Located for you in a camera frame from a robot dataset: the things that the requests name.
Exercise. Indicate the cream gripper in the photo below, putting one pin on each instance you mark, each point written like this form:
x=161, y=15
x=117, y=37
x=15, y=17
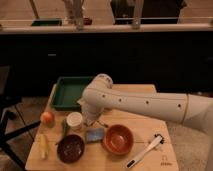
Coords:
x=89, y=120

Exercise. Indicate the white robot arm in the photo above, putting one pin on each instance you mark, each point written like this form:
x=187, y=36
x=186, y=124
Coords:
x=193, y=111

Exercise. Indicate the purple bowl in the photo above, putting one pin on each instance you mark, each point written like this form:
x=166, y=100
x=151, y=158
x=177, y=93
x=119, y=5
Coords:
x=71, y=148

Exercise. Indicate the orange bowl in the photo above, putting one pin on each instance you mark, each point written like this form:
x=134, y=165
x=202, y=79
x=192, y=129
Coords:
x=118, y=140

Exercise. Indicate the metal spoon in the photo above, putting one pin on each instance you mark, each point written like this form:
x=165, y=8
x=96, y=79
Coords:
x=102, y=124

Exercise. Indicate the white lidded jar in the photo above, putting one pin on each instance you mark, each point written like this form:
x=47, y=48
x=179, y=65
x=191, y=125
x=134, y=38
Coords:
x=74, y=120

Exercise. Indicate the blue sponge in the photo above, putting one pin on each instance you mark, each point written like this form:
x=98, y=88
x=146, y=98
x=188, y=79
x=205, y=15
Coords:
x=94, y=135

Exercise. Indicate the green plastic tray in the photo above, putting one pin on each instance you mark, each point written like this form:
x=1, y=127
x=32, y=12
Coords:
x=68, y=91

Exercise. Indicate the red apple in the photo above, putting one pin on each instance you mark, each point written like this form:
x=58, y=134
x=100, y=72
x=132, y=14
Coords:
x=47, y=118

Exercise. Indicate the yellow corn cob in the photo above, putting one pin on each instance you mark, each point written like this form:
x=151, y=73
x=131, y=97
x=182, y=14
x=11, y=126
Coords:
x=43, y=146

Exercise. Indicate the white dish brush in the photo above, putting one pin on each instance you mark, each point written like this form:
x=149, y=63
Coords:
x=158, y=139

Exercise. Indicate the black chair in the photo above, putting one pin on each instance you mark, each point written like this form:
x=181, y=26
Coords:
x=6, y=115

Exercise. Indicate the green tray in background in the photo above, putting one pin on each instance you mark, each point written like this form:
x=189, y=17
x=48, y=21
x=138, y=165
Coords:
x=46, y=23

